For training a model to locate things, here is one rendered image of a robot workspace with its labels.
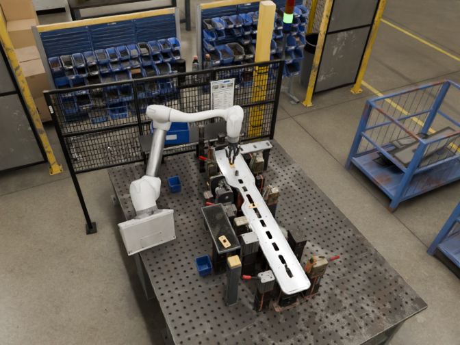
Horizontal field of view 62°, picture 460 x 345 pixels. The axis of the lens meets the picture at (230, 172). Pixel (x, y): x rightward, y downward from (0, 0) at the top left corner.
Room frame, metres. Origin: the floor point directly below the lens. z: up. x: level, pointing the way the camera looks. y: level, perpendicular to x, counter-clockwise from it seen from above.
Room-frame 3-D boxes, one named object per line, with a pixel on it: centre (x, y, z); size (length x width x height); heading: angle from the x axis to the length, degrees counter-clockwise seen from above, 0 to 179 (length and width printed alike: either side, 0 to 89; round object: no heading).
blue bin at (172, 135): (2.54, 0.51, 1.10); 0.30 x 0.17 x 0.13; 103
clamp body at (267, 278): (1.24, -0.25, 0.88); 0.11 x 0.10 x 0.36; 112
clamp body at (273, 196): (1.97, -0.32, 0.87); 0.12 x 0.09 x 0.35; 112
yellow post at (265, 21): (3.04, -0.22, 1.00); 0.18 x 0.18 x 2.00; 22
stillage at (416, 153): (3.39, -2.09, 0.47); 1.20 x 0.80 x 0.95; 117
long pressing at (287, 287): (1.83, -0.20, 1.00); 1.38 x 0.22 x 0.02; 22
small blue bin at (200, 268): (1.49, 0.15, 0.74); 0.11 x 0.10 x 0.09; 22
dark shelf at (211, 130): (2.61, 0.34, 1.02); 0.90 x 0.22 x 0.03; 112
